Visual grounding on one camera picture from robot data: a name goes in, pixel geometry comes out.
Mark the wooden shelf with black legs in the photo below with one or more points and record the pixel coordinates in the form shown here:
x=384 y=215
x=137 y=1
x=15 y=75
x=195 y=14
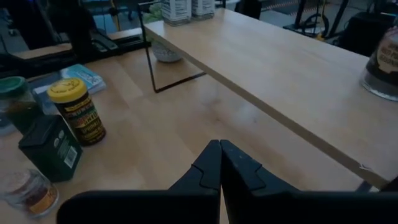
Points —
x=280 y=77

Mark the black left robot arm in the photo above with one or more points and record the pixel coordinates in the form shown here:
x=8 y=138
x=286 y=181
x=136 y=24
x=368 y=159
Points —
x=77 y=28

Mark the green-lid oregano jar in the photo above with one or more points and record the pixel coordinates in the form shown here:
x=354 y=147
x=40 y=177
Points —
x=18 y=102

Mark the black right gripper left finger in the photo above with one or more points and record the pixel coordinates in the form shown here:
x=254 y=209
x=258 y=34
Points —
x=155 y=207

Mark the dark green spice tin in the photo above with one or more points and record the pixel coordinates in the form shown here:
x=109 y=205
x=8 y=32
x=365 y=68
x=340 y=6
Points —
x=49 y=149

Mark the yellow-lid spice jar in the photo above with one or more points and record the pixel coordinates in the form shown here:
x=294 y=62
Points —
x=77 y=112

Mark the tan-lid glass jar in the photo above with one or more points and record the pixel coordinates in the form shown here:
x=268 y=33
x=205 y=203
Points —
x=382 y=71

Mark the small cork-top glass jar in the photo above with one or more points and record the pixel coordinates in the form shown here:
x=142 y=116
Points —
x=28 y=194

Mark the green succulent in white pot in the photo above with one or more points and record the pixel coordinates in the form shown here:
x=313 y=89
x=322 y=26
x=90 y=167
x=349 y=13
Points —
x=166 y=53

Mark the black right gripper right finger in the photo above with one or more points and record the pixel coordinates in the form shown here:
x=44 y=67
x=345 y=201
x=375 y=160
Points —
x=295 y=208

